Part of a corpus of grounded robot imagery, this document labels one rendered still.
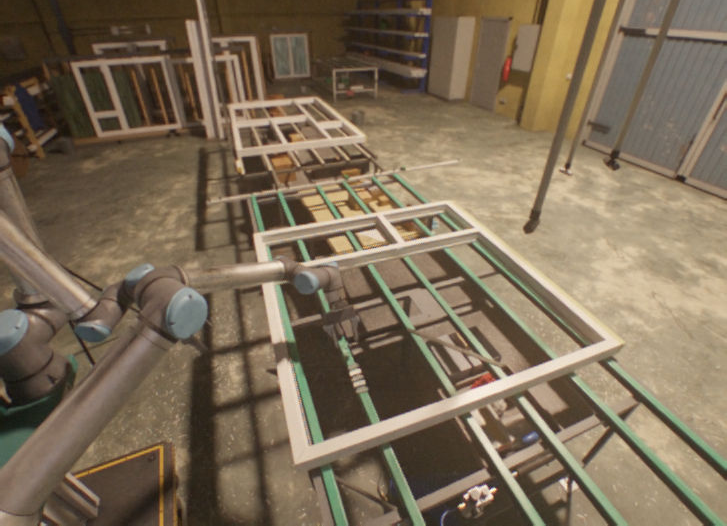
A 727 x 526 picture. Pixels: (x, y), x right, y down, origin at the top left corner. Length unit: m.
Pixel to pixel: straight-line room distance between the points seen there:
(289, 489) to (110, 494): 0.85
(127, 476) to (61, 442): 1.24
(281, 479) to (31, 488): 1.47
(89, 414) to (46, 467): 0.12
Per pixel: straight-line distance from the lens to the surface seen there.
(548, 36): 8.60
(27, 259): 1.26
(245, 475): 2.37
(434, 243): 2.24
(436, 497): 1.39
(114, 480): 2.26
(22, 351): 1.52
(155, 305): 0.98
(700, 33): 7.33
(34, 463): 1.04
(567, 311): 2.00
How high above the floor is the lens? 2.12
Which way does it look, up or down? 35 degrees down
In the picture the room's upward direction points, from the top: straight up
